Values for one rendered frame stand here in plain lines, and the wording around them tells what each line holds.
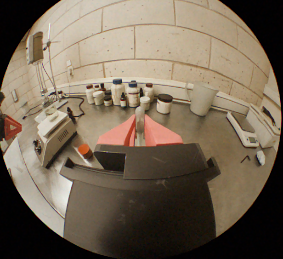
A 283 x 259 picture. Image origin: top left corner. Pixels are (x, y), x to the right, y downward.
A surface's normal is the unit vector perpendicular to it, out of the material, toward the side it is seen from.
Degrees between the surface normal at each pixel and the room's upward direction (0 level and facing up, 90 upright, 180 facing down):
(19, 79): 90
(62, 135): 90
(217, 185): 0
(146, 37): 90
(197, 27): 90
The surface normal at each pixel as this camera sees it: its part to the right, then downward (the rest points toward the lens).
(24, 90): 0.98, 0.13
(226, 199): 0.00, -0.81
